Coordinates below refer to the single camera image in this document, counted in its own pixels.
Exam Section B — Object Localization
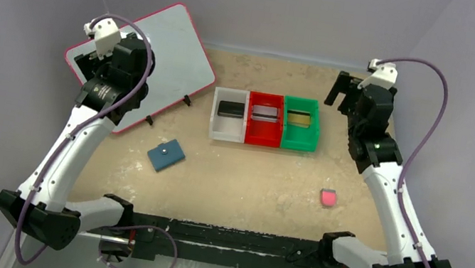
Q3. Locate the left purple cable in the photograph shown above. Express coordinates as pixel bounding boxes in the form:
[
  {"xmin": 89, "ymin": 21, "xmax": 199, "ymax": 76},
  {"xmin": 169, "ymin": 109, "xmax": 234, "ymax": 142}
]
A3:
[{"xmin": 9, "ymin": 4, "xmax": 161, "ymax": 268}]

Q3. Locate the silver card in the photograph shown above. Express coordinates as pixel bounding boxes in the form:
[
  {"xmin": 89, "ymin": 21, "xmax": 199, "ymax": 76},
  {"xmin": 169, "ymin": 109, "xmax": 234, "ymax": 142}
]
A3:
[{"xmin": 251, "ymin": 104, "xmax": 279, "ymax": 123}]

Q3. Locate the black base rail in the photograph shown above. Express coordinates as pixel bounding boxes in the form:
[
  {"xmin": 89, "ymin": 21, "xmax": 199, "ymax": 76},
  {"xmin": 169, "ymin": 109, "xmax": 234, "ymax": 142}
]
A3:
[{"xmin": 96, "ymin": 206, "xmax": 365, "ymax": 268}]

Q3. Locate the gold card in green bin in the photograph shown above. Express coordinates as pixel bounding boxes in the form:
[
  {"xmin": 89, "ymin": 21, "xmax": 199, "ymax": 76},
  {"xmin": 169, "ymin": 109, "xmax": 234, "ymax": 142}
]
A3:
[{"xmin": 286, "ymin": 110, "xmax": 312, "ymax": 129}]

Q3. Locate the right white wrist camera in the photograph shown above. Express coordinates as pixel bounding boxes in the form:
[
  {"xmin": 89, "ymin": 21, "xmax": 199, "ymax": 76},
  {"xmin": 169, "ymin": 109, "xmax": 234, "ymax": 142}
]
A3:
[{"xmin": 357, "ymin": 58, "xmax": 397, "ymax": 90}]

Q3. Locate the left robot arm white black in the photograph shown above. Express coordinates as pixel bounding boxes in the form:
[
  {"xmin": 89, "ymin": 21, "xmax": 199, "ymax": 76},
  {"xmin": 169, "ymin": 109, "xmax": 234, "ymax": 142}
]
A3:
[{"xmin": 0, "ymin": 32, "xmax": 155, "ymax": 250}]

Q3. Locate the red plastic bin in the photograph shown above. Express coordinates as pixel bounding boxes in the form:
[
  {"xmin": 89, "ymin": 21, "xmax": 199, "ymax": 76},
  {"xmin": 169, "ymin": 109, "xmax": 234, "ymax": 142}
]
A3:
[{"xmin": 244, "ymin": 91, "xmax": 284, "ymax": 148}]

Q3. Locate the pink grey eraser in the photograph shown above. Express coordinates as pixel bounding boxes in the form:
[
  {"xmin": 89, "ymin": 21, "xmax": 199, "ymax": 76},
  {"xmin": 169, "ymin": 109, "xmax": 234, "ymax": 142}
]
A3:
[{"xmin": 319, "ymin": 188, "xmax": 337, "ymax": 208}]

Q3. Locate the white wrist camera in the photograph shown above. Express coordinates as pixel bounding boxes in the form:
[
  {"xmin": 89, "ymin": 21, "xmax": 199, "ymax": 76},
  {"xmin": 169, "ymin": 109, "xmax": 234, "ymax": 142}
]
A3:
[
  {"xmin": 83, "ymin": 18, "xmax": 122, "ymax": 60},
  {"xmin": 357, "ymin": 58, "xmax": 397, "ymax": 90}
]

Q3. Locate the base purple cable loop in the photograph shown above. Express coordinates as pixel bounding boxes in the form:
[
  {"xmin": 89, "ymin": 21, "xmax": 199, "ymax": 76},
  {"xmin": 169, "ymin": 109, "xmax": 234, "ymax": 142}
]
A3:
[{"xmin": 94, "ymin": 218, "xmax": 183, "ymax": 268}]

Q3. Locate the black card in white bin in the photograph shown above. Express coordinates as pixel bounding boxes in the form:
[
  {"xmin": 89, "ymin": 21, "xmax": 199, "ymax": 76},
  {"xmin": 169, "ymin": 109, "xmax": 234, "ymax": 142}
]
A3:
[{"xmin": 216, "ymin": 100, "xmax": 245, "ymax": 119}]

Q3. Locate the green plastic bin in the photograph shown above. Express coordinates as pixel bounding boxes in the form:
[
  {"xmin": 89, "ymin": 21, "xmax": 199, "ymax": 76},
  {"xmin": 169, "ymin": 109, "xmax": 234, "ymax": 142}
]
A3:
[{"xmin": 280, "ymin": 95, "xmax": 320, "ymax": 152}]

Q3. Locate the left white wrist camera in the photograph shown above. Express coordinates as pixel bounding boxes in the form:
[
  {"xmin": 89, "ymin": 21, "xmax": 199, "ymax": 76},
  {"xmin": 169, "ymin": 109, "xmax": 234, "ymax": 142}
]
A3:
[{"xmin": 83, "ymin": 18, "xmax": 122, "ymax": 60}]

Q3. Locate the blue card holder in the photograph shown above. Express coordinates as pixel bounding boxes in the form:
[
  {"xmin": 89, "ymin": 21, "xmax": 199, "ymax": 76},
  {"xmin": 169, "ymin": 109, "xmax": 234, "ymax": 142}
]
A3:
[{"xmin": 147, "ymin": 139, "xmax": 186, "ymax": 172}]

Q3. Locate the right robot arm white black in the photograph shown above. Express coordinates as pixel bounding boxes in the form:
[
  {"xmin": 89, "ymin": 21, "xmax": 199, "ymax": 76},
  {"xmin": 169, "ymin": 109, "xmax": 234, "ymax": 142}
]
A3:
[{"xmin": 317, "ymin": 71, "xmax": 452, "ymax": 268}]

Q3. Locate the pink framed whiteboard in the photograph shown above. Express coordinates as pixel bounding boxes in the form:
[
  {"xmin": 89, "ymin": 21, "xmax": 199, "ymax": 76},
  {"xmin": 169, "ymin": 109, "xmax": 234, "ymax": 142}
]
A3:
[{"xmin": 53, "ymin": 0, "xmax": 228, "ymax": 149}]

